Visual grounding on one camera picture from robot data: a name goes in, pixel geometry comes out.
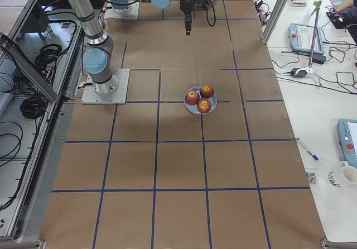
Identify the light blue plate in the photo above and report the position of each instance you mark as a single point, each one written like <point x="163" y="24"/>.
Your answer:
<point x="193" y="109"/>

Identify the aluminium frame post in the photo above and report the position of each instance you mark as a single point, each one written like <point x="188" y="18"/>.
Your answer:
<point x="271" y="24"/>

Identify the long reach grabber tool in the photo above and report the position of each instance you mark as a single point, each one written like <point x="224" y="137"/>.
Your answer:
<point x="309" y="69"/>

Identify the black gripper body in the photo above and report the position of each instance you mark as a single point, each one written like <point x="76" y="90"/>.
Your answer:
<point x="186" y="5"/>

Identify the red apple on plate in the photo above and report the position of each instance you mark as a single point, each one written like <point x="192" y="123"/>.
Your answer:
<point x="204" y="105"/>
<point x="192" y="97"/>
<point x="206" y="91"/>

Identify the teach pendant tablet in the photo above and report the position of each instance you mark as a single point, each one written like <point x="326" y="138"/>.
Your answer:
<point x="300" y="38"/>

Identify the white mug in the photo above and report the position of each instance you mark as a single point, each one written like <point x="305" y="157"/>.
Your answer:
<point x="343" y="175"/>

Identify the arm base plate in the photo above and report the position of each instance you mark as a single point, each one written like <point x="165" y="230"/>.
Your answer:
<point x="123" y="12"/>
<point x="112" y="92"/>

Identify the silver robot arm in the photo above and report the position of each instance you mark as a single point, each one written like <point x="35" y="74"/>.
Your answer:
<point x="120" y="5"/>
<point x="96" y="59"/>

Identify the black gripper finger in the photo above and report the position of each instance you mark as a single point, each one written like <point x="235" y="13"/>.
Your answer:
<point x="188" y="27"/>

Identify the black power adapter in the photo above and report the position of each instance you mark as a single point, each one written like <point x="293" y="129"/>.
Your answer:
<point x="318" y="59"/>

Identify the blue white pen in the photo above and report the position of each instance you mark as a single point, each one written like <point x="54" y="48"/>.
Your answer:
<point x="305" y="147"/>

